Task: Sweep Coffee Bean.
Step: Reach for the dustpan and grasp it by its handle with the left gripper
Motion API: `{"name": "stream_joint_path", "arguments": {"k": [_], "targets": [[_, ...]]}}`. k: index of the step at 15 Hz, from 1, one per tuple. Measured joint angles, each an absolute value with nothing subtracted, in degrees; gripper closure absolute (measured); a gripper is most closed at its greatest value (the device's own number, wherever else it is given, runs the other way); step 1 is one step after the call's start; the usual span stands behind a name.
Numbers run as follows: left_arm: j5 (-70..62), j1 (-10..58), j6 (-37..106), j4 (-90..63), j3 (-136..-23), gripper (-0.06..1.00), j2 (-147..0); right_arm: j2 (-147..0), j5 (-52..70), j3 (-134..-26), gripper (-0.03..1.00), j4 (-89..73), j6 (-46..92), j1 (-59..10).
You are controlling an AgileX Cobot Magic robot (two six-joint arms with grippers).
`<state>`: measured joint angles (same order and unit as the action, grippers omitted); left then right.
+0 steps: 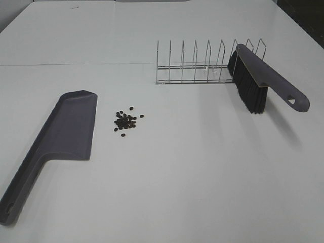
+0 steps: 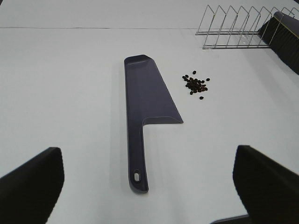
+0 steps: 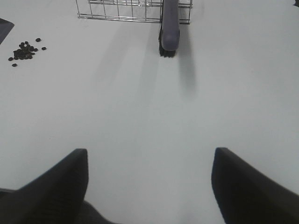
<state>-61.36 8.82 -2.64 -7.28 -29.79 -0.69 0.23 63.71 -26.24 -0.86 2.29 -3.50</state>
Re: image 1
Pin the chrome wire dish rack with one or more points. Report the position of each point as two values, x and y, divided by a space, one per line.
184 66

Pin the grey hand brush black bristles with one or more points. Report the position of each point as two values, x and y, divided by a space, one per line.
252 77

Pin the grey plastic dustpan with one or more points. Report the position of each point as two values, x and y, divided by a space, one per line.
66 135

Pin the pile of coffee beans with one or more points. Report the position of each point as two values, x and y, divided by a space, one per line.
125 120

